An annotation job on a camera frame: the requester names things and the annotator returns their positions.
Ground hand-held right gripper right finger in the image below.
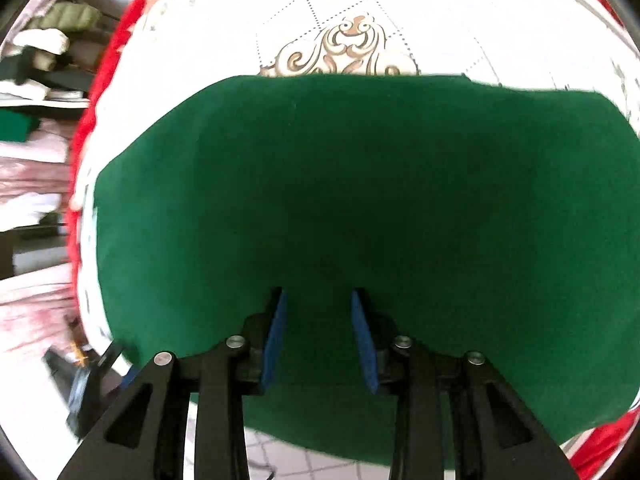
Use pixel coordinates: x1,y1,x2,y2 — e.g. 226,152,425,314
350,287,582,480

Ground white puffer jacket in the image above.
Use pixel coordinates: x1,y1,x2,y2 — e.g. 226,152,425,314
9,27,71,57

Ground olive puffer jacket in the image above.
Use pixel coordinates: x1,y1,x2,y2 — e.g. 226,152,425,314
36,2,105,35

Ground white patterned cloth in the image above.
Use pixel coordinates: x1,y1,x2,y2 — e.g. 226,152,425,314
69,0,640,480

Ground red floral blanket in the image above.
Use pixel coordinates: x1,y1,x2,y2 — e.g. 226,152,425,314
62,0,640,480

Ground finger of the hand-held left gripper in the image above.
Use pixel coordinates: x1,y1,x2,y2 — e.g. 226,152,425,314
90,341,143,392

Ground green and white varsity jacket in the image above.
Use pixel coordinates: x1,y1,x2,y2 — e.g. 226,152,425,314
92,73,640,466

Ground pale pink cloth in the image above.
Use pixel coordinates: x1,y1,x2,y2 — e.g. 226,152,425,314
0,130,72,233

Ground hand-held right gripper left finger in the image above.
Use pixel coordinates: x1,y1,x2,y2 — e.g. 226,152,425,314
57,287,289,480

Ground dark green garment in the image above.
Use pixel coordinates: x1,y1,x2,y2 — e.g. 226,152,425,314
0,109,42,145

